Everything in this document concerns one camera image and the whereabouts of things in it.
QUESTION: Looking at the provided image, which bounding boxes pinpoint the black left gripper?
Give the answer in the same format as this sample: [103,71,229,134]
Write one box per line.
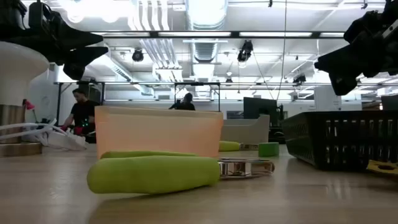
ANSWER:
[18,1,109,81]

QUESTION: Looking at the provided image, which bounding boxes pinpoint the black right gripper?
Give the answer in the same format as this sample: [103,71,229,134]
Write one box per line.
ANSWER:
[314,11,398,96]

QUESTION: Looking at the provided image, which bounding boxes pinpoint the orange translucent plastic bin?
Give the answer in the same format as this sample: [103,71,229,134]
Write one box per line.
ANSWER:
[95,105,224,159]

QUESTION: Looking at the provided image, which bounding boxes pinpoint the small green eraser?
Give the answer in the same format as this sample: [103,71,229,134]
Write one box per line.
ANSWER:
[258,142,280,157]

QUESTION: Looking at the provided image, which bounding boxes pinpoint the white plastic bin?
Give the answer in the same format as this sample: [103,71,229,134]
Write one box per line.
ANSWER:
[220,114,271,145]

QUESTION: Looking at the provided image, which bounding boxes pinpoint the green-handled pliers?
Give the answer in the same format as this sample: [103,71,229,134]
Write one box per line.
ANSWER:
[218,140,259,152]
[86,151,276,195]

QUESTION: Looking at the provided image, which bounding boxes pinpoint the black ceiling spotlight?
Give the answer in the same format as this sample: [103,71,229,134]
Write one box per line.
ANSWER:
[131,49,145,62]
[292,73,307,85]

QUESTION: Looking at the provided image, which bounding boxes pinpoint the person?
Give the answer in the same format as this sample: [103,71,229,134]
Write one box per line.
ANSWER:
[60,88,100,144]
[169,92,196,111]

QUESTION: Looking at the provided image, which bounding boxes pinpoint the white round table lamp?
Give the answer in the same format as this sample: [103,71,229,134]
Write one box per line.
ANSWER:
[0,41,50,157]

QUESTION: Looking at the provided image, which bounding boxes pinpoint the small red lamp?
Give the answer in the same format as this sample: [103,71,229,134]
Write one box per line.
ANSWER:
[22,98,35,123]

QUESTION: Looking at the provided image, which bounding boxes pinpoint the white power adapter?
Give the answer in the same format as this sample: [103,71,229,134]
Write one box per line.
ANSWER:
[46,129,88,152]

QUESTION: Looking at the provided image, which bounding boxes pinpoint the black computer monitor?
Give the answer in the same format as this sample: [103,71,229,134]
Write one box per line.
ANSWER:
[243,96,278,121]

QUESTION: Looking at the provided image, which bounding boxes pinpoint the white lamp cable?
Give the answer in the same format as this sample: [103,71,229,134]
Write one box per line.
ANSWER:
[0,118,68,147]

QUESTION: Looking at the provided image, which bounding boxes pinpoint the black overhead camera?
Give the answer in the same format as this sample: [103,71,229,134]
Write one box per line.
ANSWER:
[236,39,254,63]

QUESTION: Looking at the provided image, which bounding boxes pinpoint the black aluminium rig frame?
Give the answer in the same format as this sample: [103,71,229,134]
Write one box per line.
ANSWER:
[90,30,346,39]

